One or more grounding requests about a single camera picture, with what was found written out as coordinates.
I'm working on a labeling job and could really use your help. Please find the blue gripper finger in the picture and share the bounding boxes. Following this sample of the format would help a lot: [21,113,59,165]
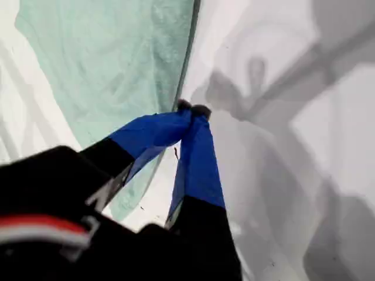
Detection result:
[79,99,193,193]
[165,104,241,259]

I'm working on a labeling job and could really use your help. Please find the pale green T-shirt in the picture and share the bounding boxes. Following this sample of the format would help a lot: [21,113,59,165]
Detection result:
[14,0,203,224]

